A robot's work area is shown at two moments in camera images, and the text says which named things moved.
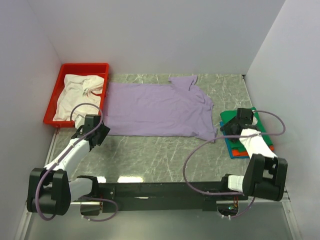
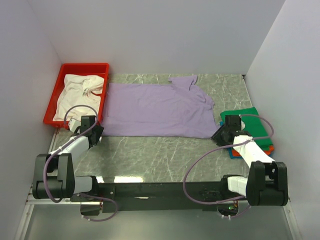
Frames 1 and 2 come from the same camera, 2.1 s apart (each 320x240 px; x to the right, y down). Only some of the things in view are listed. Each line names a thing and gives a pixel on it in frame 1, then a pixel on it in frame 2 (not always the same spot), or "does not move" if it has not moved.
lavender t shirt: (172, 109) does not move
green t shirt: (227, 116) does not move
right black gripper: (226, 127) -> (216, 136)
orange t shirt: (235, 152) does not move
